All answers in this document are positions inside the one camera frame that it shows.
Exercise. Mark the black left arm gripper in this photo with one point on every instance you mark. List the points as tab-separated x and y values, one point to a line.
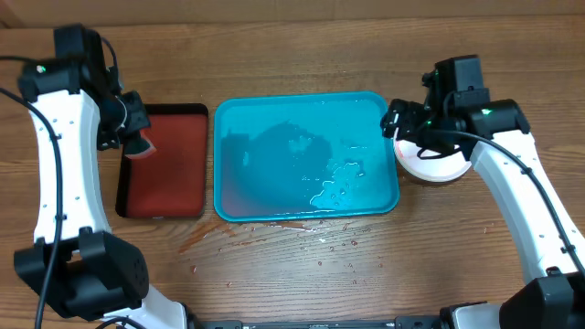
143	119

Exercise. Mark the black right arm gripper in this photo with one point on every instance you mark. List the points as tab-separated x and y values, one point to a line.
400	115

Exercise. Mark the white plate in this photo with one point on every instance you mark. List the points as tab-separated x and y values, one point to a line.
442	170

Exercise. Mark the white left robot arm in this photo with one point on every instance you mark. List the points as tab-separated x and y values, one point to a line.
76	265

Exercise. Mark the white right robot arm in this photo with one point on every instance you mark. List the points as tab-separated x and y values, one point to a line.
495	138

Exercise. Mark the black tray with red water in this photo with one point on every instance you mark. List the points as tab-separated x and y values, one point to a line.
169	181

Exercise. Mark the teal plastic tray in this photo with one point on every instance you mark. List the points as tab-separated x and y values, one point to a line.
303	156

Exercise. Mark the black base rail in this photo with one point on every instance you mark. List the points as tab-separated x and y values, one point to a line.
400	322

